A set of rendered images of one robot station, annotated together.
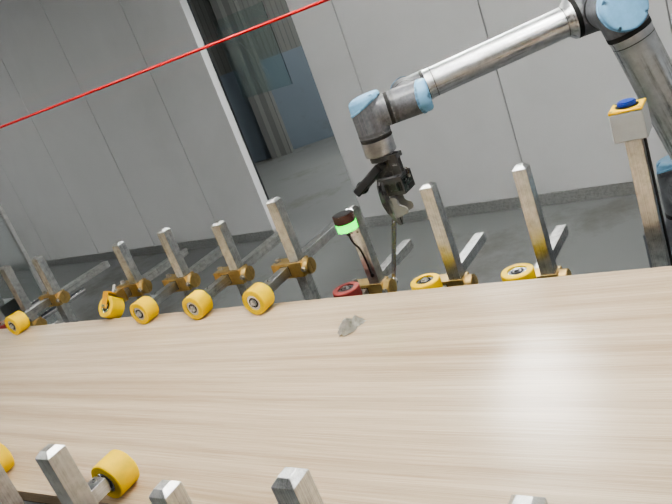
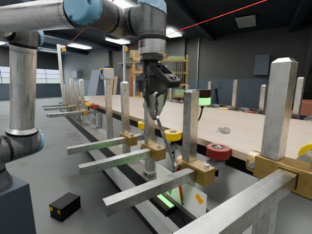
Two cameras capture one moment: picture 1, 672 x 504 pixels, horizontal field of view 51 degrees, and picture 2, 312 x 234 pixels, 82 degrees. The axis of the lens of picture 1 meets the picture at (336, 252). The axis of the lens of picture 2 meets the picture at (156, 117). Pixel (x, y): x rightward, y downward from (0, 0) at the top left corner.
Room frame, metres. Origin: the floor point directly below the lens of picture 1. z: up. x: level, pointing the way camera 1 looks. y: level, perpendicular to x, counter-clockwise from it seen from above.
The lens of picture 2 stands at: (2.47, 0.00, 1.13)
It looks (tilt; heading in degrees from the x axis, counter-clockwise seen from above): 11 degrees down; 199
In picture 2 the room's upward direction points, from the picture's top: straight up
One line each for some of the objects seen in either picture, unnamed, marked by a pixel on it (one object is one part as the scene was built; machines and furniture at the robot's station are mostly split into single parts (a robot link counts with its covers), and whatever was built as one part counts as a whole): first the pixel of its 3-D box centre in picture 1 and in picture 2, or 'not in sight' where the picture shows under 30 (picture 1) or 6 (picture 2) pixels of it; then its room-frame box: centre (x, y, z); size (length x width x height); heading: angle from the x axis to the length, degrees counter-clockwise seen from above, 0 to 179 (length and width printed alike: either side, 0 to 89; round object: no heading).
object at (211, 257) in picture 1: (189, 273); not in sight; (2.41, 0.52, 0.95); 0.50 x 0.04 x 0.04; 144
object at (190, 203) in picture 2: not in sight; (177, 189); (1.89, -0.12, 0.75); 0.26 x 0.01 x 0.10; 54
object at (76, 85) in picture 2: not in sight; (77, 103); (0.86, -1.49, 0.89); 0.03 x 0.03 x 0.48; 54
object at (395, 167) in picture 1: (391, 174); (151, 75); (1.89, -0.22, 1.15); 0.09 x 0.08 x 0.12; 54
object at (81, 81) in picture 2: not in sight; (82, 103); (1.00, -1.29, 0.92); 0.03 x 0.03 x 0.48; 54
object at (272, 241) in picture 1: (241, 266); not in sight; (2.26, 0.32, 0.95); 0.50 x 0.04 x 0.04; 144
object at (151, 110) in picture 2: (404, 206); (148, 107); (1.90, -0.23, 1.05); 0.06 x 0.03 x 0.09; 54
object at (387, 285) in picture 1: (372, 289); (194, 168); (1.90, -0.06, 0.85); 0.13 x 0.06 x 0.05; 54
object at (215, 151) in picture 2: (351, 304); (217, 160); (1.83, 0.01, 0.85); 0.08 x 0.08 x 0.11
